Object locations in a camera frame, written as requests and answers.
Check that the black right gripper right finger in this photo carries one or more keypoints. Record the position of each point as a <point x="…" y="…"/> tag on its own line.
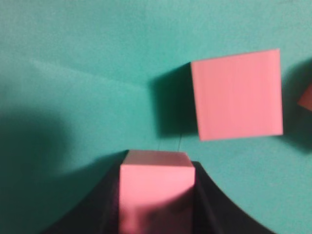
<point x="215" y="213"/>

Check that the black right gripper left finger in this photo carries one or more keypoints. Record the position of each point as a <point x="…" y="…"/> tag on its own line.
<point x="97" y="213"/>

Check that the pink cube column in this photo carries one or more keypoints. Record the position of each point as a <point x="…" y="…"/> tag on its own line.
<point x="238" y="96"/>

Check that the green cloth backdrop and cover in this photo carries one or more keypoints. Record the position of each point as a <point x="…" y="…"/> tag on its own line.
<point x="82" y="81"/>

